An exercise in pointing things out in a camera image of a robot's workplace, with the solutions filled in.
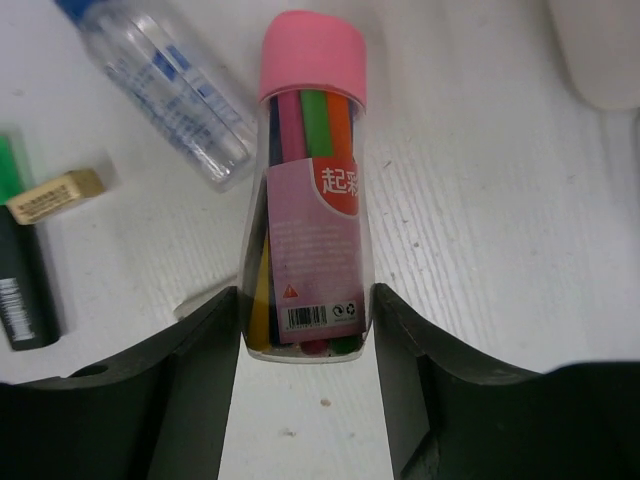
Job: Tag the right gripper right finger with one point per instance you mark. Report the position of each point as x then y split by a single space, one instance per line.
454 412

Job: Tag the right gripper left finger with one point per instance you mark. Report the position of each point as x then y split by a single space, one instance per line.
157 410

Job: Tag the pink-capped marker jar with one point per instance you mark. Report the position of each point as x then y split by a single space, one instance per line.
306 272

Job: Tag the white drawer organizer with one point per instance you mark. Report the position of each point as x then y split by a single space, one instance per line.
599 40

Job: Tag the green highlighter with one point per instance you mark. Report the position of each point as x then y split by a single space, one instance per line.
28 313

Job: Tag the small tan eraser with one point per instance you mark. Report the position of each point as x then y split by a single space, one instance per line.
56 195

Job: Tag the clear glue bottle blue cap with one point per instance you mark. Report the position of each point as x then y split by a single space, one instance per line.
151 53

